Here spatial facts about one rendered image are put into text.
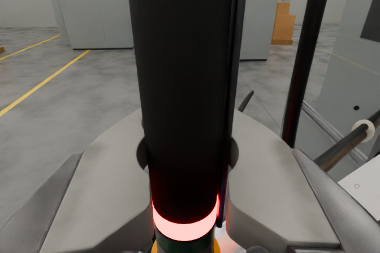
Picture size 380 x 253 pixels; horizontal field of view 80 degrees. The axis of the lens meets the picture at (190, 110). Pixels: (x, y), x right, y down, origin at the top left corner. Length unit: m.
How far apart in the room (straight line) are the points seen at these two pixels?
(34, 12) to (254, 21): 10.74
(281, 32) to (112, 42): 5.33
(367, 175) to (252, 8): 5.38
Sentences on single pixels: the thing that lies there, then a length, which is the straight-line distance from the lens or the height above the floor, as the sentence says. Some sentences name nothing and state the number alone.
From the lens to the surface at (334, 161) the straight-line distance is 0.31.
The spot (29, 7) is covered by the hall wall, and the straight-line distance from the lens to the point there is 13.93.
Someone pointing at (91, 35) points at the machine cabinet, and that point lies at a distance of 7.55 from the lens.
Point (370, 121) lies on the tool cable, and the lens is 0.39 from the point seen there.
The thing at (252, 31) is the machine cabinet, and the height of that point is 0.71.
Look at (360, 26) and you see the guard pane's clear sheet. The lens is 1.19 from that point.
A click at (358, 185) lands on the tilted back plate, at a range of 0.58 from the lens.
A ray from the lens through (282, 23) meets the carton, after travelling 8.26.
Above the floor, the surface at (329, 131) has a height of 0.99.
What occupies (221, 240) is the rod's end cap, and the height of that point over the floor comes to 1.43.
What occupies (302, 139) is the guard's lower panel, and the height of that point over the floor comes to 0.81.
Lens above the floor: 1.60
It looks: 28 degrees down
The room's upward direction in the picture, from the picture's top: straight up
